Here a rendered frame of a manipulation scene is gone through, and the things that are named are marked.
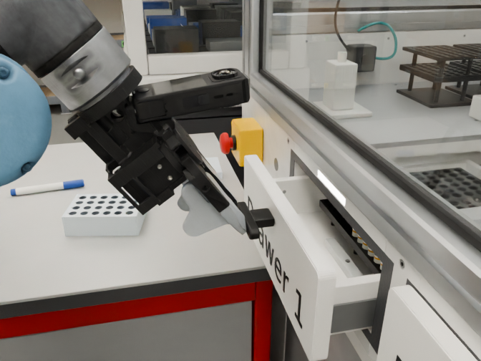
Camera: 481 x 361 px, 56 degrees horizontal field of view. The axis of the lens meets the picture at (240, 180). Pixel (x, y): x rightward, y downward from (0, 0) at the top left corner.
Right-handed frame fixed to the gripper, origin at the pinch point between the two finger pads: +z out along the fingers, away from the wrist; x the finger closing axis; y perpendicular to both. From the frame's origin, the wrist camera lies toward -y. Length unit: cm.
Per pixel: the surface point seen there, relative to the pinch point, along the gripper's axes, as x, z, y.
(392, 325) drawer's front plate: 18.6, 7.0, -6.4
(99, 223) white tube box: -24.2, 0.2, 22.5
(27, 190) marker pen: -43, -7, 35
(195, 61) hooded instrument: -80, 2, -6
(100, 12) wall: -415, -10, 37
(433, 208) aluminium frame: 16.7, 0.6, -14.8
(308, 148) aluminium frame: -7.2, 2.7, -11.4
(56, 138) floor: -298, 33, 111
